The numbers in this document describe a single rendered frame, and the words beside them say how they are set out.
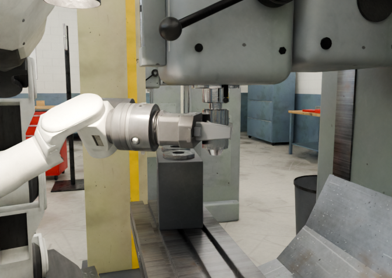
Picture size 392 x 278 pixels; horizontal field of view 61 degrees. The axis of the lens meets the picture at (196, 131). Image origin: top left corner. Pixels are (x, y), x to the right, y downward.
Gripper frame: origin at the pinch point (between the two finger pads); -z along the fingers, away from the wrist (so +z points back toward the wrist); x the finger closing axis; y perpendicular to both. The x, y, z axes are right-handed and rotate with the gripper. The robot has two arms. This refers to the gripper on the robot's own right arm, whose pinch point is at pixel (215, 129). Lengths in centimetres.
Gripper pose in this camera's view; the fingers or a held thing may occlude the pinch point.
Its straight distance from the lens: 59.5
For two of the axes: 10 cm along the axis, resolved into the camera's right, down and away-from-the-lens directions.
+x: 1.7, -1.2, 9.8
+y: -0.2, 9.9, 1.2
